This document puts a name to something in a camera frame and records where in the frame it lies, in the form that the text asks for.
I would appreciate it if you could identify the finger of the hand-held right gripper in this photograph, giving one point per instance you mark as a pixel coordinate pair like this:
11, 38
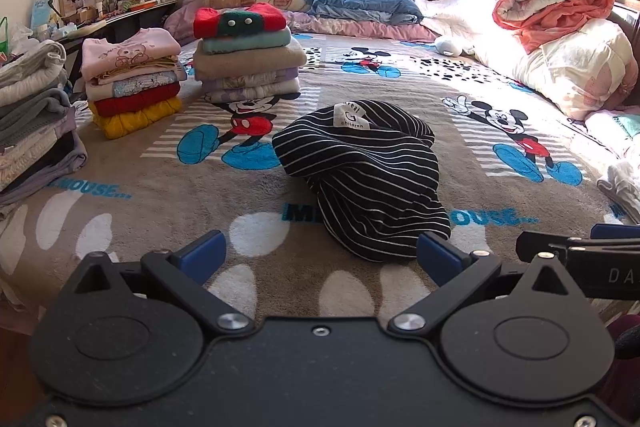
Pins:
615, 231
535, 243

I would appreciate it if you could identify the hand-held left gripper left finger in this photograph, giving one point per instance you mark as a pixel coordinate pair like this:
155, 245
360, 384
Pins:
202, 252

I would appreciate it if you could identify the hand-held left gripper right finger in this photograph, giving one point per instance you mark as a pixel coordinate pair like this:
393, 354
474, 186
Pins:
440, 257

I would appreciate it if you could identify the black white striped pants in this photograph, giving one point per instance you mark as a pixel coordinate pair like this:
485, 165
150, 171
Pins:
360, 187

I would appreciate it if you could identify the centre stack of folded clothes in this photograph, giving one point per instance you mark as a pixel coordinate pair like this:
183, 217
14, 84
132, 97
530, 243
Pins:
250, 62

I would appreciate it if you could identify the pile of grey folded clothes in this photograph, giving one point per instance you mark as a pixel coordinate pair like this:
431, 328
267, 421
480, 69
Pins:
30, 117

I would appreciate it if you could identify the grey white cloth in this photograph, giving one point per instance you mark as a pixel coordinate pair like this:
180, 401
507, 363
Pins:
622, 187

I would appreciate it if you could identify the person's maroon clothing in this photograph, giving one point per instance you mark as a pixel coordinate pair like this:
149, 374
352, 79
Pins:
625, 327

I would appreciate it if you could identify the cartoon mouse printed blanket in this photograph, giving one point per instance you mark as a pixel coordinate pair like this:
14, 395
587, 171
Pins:
150, 207

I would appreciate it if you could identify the white teal cloth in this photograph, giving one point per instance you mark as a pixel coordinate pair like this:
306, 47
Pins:
615, 132

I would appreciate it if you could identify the yellow folded garment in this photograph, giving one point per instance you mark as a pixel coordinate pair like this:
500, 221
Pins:
130, 121

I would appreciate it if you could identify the cream fleece folded garment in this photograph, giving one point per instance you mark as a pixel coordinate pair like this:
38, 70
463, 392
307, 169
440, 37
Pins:
250, 93

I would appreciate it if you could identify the cream quilt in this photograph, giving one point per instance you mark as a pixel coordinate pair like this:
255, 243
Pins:
575, 67

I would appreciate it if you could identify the light blue patterned garment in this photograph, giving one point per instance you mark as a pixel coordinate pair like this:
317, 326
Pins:
140, 85

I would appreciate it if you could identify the tan folded garment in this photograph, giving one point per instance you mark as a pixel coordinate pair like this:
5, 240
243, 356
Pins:
150, 70

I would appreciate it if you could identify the white plush toy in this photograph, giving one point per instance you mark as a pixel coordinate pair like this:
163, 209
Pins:
447, 45

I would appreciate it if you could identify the pink folded sweatshirt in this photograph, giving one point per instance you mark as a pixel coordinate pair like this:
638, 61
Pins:
125, 52

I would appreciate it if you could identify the mint folded garment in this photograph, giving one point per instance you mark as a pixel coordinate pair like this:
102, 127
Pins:
250, 42

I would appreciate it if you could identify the orange rolled quilt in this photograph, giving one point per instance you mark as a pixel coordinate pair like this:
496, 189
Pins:
565, 7

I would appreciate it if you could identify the red green knitted garment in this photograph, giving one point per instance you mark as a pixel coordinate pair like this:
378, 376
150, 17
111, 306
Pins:
240, 21

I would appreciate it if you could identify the white fluffy blanket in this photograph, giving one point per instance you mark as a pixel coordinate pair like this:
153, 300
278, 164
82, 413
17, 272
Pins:
460, 19

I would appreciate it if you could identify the dark wooden desk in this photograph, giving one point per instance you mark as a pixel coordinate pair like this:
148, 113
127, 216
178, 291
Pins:
130, 19

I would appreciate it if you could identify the pink quilt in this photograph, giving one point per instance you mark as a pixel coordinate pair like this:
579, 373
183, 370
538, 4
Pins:
350, 30

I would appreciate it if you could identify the white plastic bag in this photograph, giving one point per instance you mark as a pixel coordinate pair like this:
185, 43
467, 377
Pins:
22, 38

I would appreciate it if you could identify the light blue package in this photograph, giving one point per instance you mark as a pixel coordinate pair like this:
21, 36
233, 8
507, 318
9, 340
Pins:
41, 12

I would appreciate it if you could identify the green bag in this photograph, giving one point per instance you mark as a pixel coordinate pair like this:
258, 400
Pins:
4, 37

